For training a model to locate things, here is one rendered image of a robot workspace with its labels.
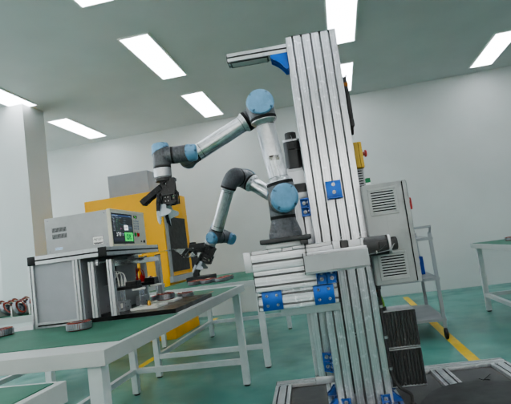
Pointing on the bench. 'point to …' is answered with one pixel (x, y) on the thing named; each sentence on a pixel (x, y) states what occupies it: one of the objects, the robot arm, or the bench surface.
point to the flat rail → (135, 260)
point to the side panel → (55, 294)
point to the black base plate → (156, 309)
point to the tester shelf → (92, 253)
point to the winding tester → (89, 231)
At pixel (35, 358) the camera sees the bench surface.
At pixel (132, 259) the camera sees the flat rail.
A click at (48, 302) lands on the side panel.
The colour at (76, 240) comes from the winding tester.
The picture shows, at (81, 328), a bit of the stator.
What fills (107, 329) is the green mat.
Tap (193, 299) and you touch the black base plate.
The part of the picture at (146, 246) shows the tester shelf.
